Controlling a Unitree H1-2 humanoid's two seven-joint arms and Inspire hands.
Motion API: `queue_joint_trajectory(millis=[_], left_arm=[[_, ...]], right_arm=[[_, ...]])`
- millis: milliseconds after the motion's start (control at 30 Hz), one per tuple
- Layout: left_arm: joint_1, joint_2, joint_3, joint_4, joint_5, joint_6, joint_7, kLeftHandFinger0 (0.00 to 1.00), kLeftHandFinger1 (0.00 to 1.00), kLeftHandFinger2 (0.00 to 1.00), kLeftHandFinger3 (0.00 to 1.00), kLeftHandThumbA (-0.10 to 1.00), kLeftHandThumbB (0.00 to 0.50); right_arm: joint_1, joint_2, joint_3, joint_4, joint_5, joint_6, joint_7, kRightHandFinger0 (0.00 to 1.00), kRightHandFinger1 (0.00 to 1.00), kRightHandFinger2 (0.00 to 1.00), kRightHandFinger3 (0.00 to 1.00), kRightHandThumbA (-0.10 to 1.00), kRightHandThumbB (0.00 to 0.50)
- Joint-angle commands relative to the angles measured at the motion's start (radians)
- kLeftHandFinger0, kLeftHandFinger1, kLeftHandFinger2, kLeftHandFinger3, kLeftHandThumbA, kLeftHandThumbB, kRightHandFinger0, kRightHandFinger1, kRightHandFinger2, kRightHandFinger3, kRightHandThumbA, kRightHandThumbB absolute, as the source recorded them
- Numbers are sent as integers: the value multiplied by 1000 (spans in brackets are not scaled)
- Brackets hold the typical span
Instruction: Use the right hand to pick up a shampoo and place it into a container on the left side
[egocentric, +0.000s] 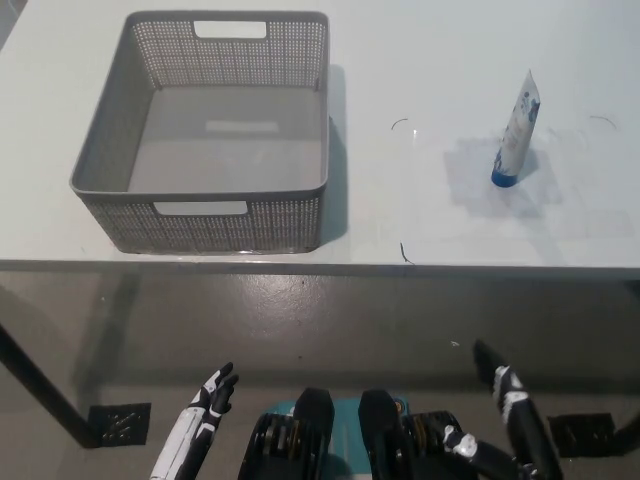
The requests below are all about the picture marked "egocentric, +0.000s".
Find robot right hand white black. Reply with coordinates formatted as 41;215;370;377
439;339;564;480

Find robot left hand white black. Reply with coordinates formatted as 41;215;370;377
148;362;241;480

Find white shampoo tube blue cap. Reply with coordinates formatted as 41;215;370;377
490;68;543;189

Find black table foot plate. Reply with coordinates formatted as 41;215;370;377
547;412;619;458
88;402;152;448

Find black metal table leg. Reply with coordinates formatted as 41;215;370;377
0;323;99;448

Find robot body black teal blocks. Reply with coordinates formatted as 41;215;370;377
237;387;481;480

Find grey perforated plastic basket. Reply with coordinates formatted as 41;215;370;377
69;10;331;255

